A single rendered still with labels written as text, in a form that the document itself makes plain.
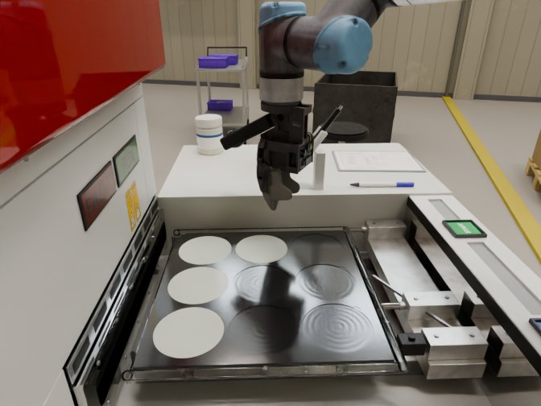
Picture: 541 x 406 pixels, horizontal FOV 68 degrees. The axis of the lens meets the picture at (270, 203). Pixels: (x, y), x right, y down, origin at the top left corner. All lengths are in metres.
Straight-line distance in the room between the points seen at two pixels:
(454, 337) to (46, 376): 0.50
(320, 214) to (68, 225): 0.53
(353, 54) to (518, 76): 6.94
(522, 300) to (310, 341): 0.30
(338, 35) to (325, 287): 0.39
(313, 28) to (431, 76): 6.68
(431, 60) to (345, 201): 6.42
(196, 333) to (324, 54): 0.43
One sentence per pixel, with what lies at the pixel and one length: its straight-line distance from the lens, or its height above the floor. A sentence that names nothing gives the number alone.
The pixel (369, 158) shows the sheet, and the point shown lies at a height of 0.97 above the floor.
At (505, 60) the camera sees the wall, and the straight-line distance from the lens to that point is 7.41.
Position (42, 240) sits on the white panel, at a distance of 0.45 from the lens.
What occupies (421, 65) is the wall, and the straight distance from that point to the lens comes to 7.22.
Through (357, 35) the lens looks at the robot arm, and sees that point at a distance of 0.59.
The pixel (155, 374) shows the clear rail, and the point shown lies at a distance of 0.57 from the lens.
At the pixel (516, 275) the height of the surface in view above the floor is 0.96.
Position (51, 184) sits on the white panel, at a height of 1.16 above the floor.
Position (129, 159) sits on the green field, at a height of 1.10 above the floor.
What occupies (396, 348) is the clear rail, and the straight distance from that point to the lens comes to 0.60.
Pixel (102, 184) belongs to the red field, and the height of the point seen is 1.11.
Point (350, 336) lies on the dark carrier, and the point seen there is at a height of 0.90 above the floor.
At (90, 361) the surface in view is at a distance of 0.55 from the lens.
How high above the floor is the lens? 1.32
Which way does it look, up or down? 26 degrees down
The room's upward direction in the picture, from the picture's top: straight up
